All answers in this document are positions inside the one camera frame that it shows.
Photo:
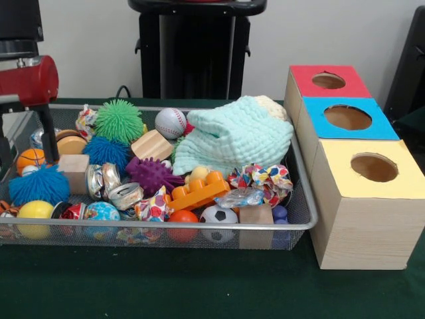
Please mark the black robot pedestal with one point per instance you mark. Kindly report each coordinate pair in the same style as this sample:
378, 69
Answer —
199, 50

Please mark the white baseball with red stitching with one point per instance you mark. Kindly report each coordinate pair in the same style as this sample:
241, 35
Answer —
170, 123

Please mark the small orange basketball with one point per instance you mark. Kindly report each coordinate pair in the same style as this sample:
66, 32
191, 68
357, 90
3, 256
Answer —
30, 159

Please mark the green spiky rubber ball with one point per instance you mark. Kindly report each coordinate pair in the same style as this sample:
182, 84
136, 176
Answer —
118, 121

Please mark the black upright panel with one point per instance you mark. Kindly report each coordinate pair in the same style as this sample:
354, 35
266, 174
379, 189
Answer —
410, 66

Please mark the mint green muslin cloth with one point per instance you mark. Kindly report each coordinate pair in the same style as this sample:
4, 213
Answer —
232, 139

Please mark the cream muslin cloth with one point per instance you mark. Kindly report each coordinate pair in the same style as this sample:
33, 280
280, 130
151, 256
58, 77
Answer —
274, 106

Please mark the purple spiky ball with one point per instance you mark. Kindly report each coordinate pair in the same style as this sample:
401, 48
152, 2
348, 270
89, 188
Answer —
149, 174

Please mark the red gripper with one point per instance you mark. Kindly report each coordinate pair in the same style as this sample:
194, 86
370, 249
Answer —
33, 83

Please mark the blue spiky rubber ball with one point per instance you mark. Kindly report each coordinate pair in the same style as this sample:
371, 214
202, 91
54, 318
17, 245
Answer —
106, 153
38, 186

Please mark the orange plastic building block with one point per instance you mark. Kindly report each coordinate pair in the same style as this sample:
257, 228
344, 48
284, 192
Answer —
199, 191

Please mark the dark green table cloth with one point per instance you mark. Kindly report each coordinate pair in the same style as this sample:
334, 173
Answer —
199, 285

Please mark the wooden burger toy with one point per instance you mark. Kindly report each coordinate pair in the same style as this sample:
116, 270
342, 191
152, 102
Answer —
71, 143

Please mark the wooden box with three holes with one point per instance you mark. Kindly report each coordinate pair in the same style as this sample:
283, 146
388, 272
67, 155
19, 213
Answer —
365, 232

